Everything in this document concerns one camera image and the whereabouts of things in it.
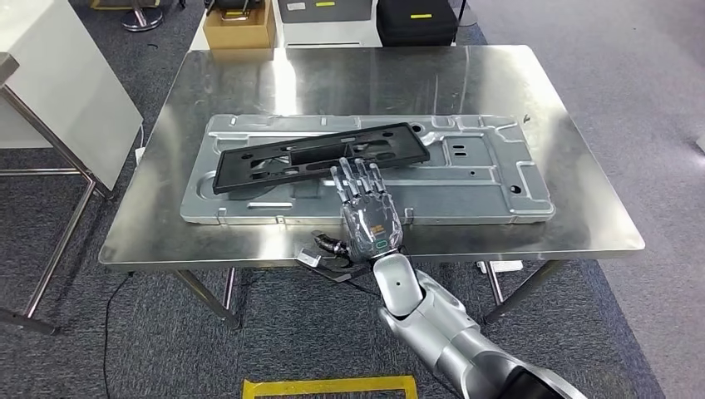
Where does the black floor cable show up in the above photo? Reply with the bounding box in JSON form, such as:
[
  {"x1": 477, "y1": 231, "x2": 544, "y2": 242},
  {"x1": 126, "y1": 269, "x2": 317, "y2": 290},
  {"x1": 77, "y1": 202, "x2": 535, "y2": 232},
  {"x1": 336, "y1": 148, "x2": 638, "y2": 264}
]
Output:
[{"x1": 101, "y1": 272, "x2": 136, "y2": 399}]

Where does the stamped sheet metal panel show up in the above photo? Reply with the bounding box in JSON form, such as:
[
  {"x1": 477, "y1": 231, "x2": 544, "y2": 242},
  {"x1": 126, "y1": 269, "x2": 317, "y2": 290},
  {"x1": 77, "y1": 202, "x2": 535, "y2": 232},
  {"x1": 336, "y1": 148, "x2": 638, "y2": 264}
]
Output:
[{"x1": 180, "y1": 114, "x2": 556, "y2": 227}]

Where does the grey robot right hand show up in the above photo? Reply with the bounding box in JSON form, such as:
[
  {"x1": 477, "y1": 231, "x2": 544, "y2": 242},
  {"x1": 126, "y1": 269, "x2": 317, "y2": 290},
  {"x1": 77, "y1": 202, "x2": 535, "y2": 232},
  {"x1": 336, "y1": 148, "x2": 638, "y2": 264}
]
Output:
[{"x1": 313, "y1": 156, "x2": 405, "y2": 264}]

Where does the white table with steel legs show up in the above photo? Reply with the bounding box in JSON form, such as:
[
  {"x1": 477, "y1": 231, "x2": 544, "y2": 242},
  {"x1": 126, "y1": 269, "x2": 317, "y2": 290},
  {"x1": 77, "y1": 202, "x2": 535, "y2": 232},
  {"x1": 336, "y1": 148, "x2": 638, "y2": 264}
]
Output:
[{"x1": 0, "y1": 0, "x2": 145, "y2": 336}]

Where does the chrome round base stand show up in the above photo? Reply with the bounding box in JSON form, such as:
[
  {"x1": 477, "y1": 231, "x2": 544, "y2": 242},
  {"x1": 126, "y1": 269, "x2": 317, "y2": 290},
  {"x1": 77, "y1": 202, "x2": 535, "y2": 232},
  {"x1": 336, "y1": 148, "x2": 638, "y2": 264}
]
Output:
[{"x1": 121, "y1": 0, "x2": 165, "y2": 32}]

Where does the brown cardboard box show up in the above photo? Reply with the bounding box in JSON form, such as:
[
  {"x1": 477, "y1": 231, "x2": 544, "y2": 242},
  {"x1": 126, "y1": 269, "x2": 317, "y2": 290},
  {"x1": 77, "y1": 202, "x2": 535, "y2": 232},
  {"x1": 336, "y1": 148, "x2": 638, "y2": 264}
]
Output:
[{"x1": 202, "y1": 0, "x2": 277, "y2": 62}]

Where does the black case with yellow label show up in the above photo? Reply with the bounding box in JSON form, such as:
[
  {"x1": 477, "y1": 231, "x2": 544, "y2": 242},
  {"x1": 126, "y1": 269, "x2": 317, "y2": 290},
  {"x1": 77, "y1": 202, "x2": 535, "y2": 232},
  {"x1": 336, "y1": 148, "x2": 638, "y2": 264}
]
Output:
[{"x1": 376, "y1": 0, "x2": 459, "y2": 48}]

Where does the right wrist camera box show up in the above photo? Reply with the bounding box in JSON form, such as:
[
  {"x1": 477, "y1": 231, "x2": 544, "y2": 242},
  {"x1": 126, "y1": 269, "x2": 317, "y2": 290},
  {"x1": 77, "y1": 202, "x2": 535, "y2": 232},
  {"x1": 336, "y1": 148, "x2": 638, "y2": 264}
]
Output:
[{"x1": 294, "y1": 244, "x2": 367, "y2": 283}]

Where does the grey case with yellow label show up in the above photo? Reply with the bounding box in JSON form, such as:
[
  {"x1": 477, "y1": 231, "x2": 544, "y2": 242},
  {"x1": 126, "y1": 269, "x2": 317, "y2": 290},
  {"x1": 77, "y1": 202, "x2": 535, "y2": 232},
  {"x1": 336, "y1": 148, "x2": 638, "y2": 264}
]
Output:
[{"x1": 277, "y1": 0, "x2": 382, "y2": 49}]

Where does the stainless steel workbench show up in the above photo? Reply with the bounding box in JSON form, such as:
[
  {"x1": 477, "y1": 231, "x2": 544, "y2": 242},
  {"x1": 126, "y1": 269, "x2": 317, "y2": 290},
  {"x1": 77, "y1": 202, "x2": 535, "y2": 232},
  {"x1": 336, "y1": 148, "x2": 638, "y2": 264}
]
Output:
[{"x1": 99, "y1": 43, "x2": 647, "y2": 332}]

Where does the white power strip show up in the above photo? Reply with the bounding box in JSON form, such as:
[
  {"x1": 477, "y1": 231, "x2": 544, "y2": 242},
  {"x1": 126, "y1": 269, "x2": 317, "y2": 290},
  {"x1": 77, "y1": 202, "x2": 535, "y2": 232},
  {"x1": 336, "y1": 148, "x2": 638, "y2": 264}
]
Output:
[{"x1": 476, "y1": 259, "x2": 525, "y2": 275}]

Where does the black and yellow device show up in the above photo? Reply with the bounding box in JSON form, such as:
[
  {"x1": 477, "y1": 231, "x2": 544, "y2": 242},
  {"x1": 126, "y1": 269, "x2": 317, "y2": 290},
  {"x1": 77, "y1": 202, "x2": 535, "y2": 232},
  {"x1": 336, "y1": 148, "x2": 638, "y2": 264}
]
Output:
[{"x1": 206, "y1": 0, "x2": 265, "y2": 22}]

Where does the black plastic plate part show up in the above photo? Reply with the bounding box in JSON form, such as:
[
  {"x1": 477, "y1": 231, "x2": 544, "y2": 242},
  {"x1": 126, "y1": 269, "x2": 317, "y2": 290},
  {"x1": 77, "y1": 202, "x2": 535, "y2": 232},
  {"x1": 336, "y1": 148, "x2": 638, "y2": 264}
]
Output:
[{"x1": 211, "y1": 121, "x2": 431, "y2": 195}]

